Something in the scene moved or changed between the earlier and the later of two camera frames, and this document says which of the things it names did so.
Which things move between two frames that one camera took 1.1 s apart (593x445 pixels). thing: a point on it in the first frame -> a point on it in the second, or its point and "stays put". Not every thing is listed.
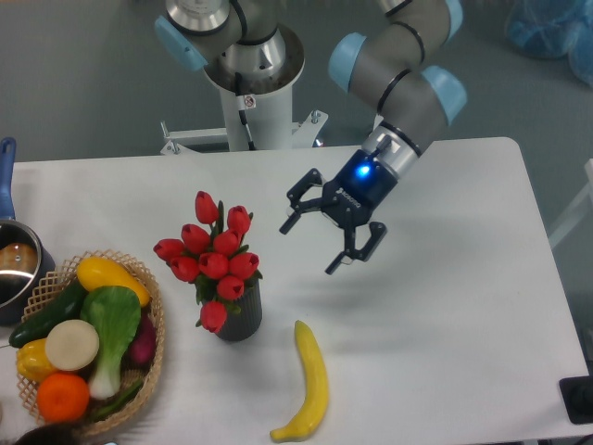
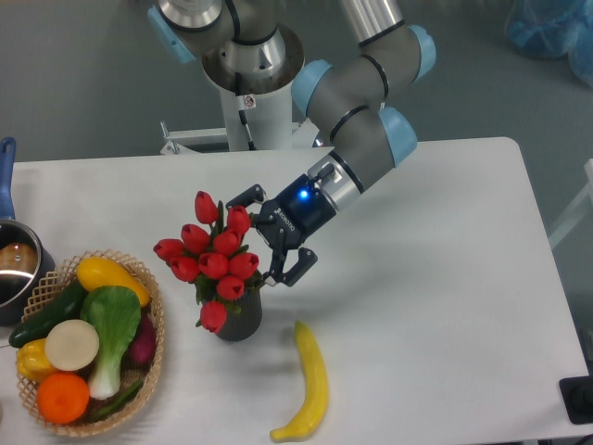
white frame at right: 580,209 stays put
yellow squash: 99,272 stays put
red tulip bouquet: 210,255 stays put
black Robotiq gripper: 352,197 -> 286,222
